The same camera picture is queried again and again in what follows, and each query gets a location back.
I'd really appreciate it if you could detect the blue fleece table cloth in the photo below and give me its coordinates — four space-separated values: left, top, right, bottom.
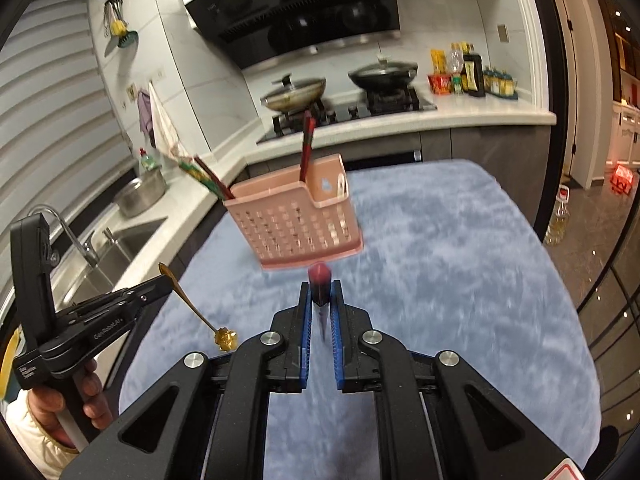
119 160 601 465

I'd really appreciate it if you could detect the gold flower spoon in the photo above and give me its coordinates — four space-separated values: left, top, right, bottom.
157 261 240 354

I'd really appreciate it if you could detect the white hanging towel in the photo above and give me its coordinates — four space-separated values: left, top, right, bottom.
148 82 192 162

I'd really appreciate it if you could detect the clear oil bottle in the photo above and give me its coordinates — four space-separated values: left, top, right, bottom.
448 44 464 94

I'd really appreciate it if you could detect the dark maroon chopstick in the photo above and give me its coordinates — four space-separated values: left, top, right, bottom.
299 110 316 182

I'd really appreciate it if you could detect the black gas stove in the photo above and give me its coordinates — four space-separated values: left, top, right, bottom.
257 87 437 144

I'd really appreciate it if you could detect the person's left hand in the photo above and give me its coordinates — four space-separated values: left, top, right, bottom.
27 360 114 451

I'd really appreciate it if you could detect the stainless steel sink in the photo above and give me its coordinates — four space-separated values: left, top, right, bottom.
52 218 165 311

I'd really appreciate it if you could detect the steel mixing bowl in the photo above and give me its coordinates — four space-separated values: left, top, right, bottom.
113 168 168 218

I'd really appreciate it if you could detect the pink perforated utensil holder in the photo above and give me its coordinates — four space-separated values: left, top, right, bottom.
224 154 363 270

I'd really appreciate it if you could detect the dark soy sauce bottle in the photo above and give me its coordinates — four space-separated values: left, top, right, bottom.
462 44 486 98

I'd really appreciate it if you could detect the black frying pan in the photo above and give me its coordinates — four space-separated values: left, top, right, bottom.
348 58 419 94

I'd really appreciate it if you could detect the purple hanging cloth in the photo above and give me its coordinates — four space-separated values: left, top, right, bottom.
137 89 155 148

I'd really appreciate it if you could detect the green chopstick with gold band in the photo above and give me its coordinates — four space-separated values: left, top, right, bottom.
178 159 224 200

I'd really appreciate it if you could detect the yellow oil bottle on floor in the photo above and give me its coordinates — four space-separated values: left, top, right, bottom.
544 184 570 246

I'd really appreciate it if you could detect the red snack package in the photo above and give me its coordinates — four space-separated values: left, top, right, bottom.
427 74 452 96

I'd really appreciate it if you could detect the red floor box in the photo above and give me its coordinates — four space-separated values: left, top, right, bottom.
610 164 634 195

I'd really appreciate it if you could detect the wok with glass lid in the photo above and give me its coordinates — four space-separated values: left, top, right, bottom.
260 74 326 114

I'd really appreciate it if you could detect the black range hood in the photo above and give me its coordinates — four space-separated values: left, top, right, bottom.
184 0 400 70

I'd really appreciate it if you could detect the hanging kitchen utensil rack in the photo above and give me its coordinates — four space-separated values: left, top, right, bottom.
101 0 139 58

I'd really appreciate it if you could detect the green dish soap bottle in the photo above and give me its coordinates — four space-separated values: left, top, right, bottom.
139 148 160 172

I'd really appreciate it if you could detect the dark red chopstick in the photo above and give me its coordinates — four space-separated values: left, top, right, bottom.
193 156 234 200

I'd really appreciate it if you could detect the chrome sink faucet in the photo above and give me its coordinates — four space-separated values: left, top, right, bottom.
27 204 117 268

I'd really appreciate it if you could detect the red patterned chopstick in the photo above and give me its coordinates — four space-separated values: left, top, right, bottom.
308 262 332 341

